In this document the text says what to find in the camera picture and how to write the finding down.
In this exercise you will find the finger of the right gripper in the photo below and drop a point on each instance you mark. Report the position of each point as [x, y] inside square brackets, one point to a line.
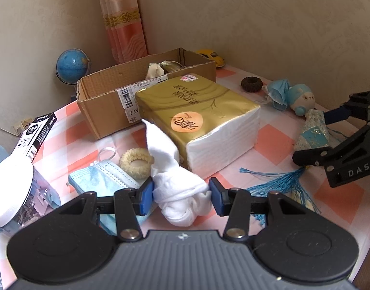
[320, 156]
[358, 106]

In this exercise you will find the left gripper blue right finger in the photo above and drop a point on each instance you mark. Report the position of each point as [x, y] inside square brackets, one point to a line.
[235, 204]

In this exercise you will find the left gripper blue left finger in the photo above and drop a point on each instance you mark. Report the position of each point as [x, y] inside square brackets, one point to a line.
[129, 203]

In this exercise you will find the blue face mask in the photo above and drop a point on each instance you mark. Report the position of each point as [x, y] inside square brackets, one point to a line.
[103, 176]

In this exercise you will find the cream woven scrunchie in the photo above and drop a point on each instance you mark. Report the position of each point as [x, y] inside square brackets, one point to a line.
[137, 163]

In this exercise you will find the white knotted cloth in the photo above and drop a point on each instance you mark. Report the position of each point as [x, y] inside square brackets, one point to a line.
[181, 195]

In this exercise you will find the blue patterned sachet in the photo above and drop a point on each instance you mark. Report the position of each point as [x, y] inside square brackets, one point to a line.
[315, 133]

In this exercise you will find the cream pouch blue tassel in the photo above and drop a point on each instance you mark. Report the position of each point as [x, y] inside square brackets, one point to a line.
[287, 183]

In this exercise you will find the blue plush doll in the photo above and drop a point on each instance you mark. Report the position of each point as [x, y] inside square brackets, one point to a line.
[282, 96]

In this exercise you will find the cream sachet with cord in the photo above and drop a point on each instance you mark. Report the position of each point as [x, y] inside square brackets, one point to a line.
[159, 69]

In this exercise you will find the orange checkered tablecloth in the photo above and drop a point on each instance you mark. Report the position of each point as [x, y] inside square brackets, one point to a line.
[76, 246]

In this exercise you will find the gold tissue pack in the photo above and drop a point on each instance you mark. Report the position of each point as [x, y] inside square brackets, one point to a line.
[210, 124]

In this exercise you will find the cardboard box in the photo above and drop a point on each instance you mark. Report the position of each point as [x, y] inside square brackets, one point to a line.
[99, 95]

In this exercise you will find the clear jar of binder clips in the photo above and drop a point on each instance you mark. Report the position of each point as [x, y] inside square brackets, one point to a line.
[25, 196]

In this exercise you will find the dark brown hair scrunchie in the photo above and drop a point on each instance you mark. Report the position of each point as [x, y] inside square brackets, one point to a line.
[252, 84]

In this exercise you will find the black white pen box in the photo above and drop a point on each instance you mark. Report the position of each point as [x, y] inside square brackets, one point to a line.
[33, 137]

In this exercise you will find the yellow toy car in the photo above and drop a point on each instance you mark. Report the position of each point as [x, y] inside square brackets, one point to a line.
[212, 55]

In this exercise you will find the blue desk globe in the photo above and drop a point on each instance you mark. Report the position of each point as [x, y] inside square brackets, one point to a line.
[72, 65]

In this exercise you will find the peach patterned curtain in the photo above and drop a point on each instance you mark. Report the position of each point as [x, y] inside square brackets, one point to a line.
[123, 25]

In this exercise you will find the wall power socket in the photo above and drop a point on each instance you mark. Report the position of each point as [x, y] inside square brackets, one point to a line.
[22, 125]

